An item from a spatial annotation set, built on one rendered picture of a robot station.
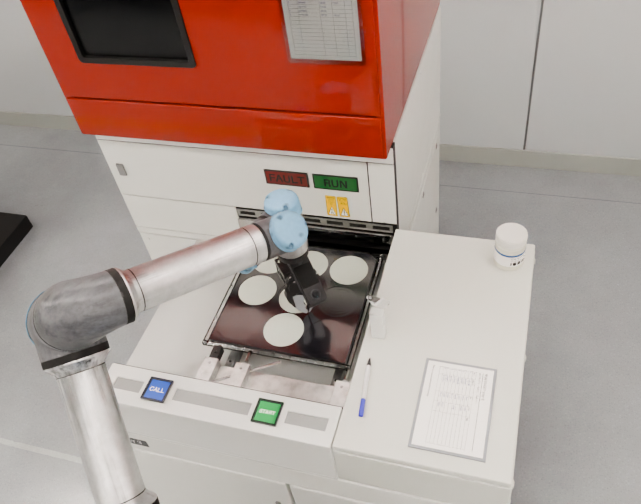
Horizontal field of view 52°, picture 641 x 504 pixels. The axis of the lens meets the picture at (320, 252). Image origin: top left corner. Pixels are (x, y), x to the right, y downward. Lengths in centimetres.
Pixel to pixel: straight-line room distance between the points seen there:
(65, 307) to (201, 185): 82
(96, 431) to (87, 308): 24
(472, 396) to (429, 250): 42
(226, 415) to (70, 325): 47
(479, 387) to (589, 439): 114
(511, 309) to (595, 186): 189
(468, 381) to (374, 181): 53
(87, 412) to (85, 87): 83
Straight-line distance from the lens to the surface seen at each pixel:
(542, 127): 329
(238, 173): 174
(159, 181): 189
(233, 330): 164
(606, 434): 253
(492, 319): 152
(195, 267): 113
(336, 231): 175
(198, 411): 146
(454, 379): 142
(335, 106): 144
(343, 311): 162
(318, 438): 137
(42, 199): 386
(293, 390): 153
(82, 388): 121
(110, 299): 108
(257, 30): 141
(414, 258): 163
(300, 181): 168
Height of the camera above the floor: 216
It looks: 46 degrees down
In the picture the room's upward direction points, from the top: 10 degrees counter-clockwise
